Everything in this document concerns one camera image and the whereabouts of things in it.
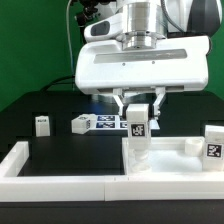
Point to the white U-shaped fence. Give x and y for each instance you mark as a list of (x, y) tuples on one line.
[(153, 186)]

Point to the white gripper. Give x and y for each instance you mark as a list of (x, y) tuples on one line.
[(176, 64)]

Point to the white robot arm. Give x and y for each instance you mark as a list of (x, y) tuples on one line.
[(147, 46)]

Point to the white square tabletop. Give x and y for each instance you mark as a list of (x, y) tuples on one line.
[(169, 154)]

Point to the AprilTag marker sheet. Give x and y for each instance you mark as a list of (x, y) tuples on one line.
[(110, 125)]

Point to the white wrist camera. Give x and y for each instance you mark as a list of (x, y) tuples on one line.
[(110, 28)]

